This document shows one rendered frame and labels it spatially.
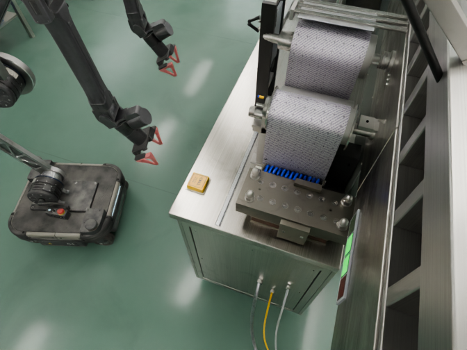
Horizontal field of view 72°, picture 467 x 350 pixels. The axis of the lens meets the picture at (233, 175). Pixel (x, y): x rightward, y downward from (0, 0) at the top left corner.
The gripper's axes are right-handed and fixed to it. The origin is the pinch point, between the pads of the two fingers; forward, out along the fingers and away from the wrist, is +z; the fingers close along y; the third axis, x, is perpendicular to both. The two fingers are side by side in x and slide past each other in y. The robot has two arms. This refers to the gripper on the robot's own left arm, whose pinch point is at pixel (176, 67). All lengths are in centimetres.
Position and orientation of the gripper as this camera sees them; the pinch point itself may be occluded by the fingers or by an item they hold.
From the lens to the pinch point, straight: 160.1
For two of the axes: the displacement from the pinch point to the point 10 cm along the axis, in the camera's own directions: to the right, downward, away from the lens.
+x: -8.7, 2.5, 4.3
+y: 0.4, -8.3, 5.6
